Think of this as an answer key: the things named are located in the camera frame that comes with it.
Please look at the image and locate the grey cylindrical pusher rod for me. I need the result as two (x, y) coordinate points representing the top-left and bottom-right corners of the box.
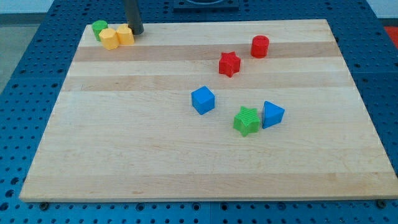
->
(123, 0), (144, 35)

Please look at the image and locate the green cylinder block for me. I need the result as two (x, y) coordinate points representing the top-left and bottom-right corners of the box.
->
(91, 20), (108, 42)

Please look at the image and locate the red cylinder block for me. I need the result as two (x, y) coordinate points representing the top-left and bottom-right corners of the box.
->
(251, 35), (270, 58)

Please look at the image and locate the yellow hexagon block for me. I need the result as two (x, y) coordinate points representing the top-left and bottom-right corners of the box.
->
(99, 28), (119, 50)

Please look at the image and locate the blue cube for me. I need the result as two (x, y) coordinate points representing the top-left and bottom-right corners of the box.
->
(191, 86), (215, 115)

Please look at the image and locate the blue triangular prism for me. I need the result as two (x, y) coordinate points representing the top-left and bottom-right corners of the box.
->
(262, 101), (285, 129)

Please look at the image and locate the red star block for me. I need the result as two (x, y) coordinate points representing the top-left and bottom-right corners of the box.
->
(218, 52), (241, 78)

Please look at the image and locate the wooden board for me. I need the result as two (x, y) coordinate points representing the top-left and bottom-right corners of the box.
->
(20, 19), (397, 202)

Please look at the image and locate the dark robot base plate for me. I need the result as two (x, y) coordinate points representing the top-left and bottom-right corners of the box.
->
(173, 0), (239, 12)

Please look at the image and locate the green star block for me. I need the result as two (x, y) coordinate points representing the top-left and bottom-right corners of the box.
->
(233, 106), (261, 137)

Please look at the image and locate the yellow pentagon block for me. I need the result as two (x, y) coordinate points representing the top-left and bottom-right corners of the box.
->
(116, 24), (135, 45)

